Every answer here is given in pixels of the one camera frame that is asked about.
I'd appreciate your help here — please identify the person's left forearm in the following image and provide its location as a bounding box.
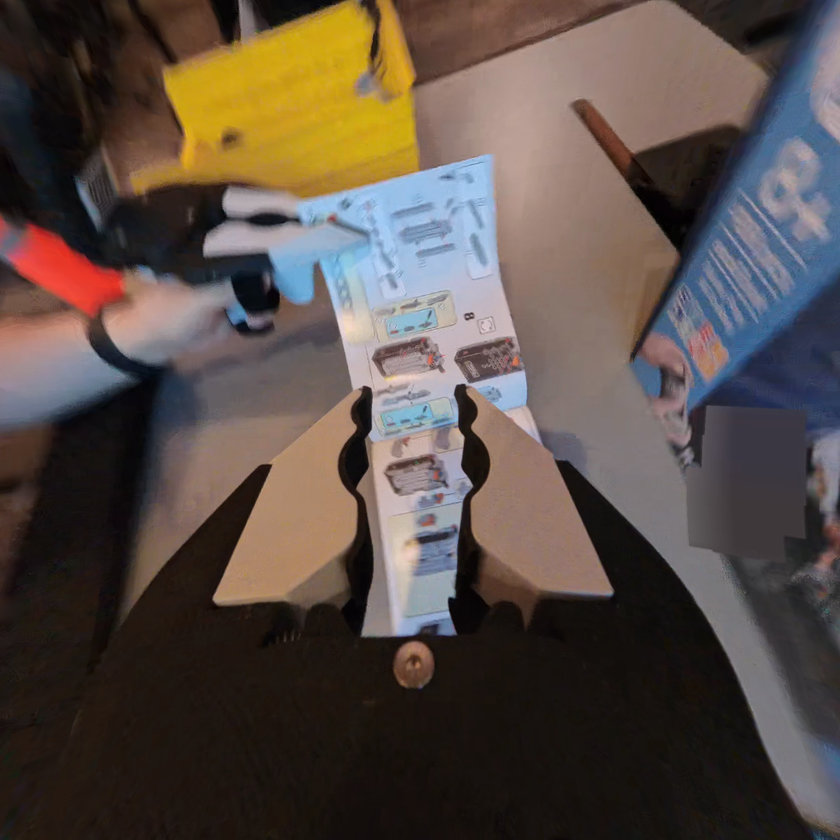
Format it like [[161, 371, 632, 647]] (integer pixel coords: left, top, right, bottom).
[[0, 315, 126, 427]]

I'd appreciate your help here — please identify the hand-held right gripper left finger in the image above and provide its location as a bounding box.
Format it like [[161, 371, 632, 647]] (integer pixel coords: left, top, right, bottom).
[[213, 387, 375, 634]]

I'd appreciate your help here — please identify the black wristband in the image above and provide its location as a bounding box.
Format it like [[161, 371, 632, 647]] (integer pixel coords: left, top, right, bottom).
[[87, 310, 161, 380]]

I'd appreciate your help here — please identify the orange cloth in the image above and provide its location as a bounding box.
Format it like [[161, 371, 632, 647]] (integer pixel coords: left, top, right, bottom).
[[0, 217, 127, 317]]

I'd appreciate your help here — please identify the grey desk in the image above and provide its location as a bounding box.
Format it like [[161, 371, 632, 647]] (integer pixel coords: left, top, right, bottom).
[[118, 0, 840, 840]]

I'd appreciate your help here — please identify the white instruction booklet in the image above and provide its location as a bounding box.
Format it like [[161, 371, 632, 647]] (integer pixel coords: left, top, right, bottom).
[[298, 154, 542, 637]]

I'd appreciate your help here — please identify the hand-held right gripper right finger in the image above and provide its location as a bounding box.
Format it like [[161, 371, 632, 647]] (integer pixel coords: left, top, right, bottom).
[[453, 385, 614, 631]]

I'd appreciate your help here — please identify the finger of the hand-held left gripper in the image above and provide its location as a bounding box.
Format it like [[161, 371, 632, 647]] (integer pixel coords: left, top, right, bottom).
[[222, 185, 309, 221], [203, 222, 370, 306]]

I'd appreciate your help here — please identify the yellow plastic bin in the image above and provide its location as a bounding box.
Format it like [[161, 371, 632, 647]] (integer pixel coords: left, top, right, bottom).
[[130, 0, 421, 198]]

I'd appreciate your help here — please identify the person's left hand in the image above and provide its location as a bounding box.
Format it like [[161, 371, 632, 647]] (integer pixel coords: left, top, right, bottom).
[[105, 276, 234, 368]]

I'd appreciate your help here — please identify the brown wooden strip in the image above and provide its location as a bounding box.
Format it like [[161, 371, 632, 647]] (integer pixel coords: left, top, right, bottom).
[[571, 98, 657, 191]]

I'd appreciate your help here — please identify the blue toy robot kit box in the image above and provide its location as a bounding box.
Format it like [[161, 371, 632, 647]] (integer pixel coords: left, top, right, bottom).
[[630, 0, 840, 749]]

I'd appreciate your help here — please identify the black device box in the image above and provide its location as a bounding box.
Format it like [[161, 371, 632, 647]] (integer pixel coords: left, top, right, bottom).
[[630, 125, 746, 244]]

